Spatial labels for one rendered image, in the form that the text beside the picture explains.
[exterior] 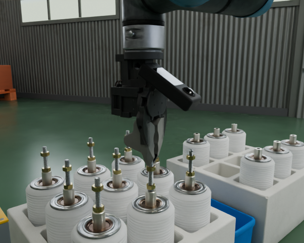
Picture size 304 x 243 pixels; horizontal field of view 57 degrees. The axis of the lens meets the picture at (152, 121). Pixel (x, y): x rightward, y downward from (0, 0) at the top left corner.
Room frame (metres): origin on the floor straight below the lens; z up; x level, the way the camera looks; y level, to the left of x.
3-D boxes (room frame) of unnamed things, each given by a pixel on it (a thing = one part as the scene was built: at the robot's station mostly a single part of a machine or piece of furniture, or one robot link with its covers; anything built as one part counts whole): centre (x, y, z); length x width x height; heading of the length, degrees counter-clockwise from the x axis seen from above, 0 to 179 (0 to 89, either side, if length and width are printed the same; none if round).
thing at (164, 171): (0.68, -0.01, 0.25); 0.08 x 0.08 x 0.01
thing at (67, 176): (0.53, 0.17, 0.30); 0.01 x 0.01 x 0.08
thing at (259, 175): (0.79, -0.31, 0.16); 0.10 x 0.10 x 0.18
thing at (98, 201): (0.44, 0.09, 0.30); 0.01 x 0.01 x 0.08
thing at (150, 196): (0.52, 0.00, 0.26); 0.02 x 0.02 x 0.03
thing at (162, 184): (0.68, -0.01, 0.16); 0.10 x 0.10 x 0.18
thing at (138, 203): (0.52, 0.00, 0.25); 0.08 x 0.08 x 0.01
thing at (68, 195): (0.53, 0.17, 0.26); 0.02 x 0.02 x 0.03
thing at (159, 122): (0.54, 0.01, 0.38); 0.06 x 0.03 x 0.09; 61
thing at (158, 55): (0.53, 0.02, 0.49); 0.09 x 0.08 x 0.12; 61
